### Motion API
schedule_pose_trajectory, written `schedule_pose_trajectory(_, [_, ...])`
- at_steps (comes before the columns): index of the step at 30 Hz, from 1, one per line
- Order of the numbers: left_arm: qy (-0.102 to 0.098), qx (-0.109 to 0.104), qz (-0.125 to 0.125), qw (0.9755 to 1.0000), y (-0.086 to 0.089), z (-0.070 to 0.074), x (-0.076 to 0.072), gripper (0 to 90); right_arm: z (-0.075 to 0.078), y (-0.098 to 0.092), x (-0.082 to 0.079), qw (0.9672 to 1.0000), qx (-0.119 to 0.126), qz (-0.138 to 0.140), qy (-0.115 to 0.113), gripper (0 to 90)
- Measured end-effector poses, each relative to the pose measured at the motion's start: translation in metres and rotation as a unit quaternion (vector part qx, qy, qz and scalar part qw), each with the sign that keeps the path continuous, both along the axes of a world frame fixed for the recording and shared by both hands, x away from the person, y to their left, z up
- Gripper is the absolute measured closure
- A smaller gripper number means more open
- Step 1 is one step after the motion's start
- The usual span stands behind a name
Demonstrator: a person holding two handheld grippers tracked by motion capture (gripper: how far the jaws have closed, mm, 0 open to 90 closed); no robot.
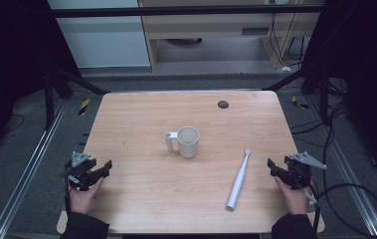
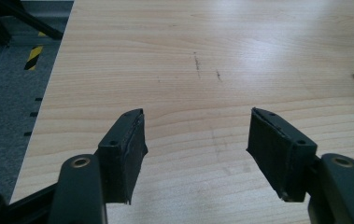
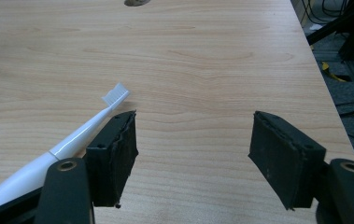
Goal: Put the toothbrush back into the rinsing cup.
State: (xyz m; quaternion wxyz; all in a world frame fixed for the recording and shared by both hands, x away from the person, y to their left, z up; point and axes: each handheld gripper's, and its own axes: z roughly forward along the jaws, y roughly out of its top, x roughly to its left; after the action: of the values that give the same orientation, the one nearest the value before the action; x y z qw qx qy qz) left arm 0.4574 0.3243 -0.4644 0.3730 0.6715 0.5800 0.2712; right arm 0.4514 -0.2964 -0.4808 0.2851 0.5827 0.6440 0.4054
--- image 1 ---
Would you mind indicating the aluminium floor rail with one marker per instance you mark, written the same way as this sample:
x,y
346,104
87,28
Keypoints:
x,y
27,172
351,179

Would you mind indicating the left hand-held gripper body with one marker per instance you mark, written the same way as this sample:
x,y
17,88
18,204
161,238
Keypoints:
x,y
78,169

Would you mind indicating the person's right hand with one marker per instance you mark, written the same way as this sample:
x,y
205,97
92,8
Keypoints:
x,y
293,198

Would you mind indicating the light wooden desk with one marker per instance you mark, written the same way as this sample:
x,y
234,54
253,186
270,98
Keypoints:
x,y
209,30

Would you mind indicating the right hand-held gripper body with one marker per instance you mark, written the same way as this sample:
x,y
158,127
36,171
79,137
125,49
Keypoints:
x,y
300,171

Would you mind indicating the white electric toothbrush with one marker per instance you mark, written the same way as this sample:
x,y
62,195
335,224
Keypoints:
x,y
238,181

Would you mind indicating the person's left hand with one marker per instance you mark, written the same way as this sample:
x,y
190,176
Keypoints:
x,y
84,197

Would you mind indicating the black and yellow floor tape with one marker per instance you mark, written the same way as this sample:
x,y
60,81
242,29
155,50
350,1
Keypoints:
x,y
84,107
299,103

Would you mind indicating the dark curtain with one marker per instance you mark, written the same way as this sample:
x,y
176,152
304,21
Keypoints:
x,y
368,66
10,66

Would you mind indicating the black horizontal frame bar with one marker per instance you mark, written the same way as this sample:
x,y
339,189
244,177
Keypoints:
x,y
176,11

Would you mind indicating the black metal stand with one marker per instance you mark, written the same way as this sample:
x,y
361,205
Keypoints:
x,y
323,96
48,99

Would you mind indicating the dark round table grommet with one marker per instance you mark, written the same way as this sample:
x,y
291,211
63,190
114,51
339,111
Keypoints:
x,y
223,104

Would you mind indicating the small white floor object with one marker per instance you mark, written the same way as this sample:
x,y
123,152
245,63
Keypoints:
x,y
286,69

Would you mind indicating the white cabinet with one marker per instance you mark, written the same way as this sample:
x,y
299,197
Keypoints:
x,y
103,40

